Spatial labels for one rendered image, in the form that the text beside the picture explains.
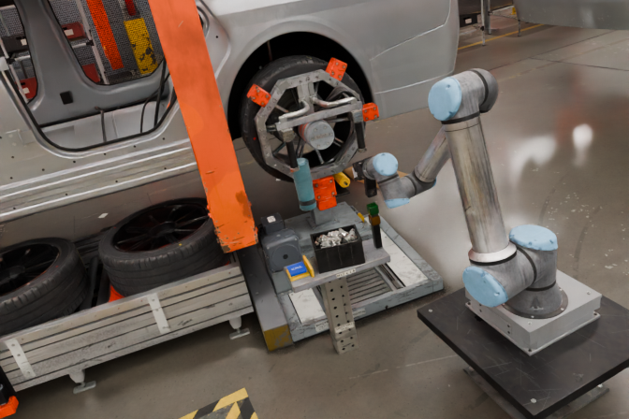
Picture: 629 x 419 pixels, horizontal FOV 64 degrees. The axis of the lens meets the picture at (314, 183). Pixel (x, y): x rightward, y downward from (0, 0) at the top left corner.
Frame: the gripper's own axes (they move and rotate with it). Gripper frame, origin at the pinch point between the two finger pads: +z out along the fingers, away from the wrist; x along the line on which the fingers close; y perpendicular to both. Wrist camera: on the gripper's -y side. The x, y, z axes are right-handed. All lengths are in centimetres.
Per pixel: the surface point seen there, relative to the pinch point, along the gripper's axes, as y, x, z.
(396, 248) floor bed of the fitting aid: -44, -27, 49
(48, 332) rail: -21, 147, 32
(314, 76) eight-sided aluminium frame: 54, -1, 14
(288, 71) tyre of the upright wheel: 61, 9, 20
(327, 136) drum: 24.2, 3.2, 12.5
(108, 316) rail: -23, 123, 33
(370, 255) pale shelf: -32.5, 10.4, -12.7
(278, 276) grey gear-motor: -35, 42, 43
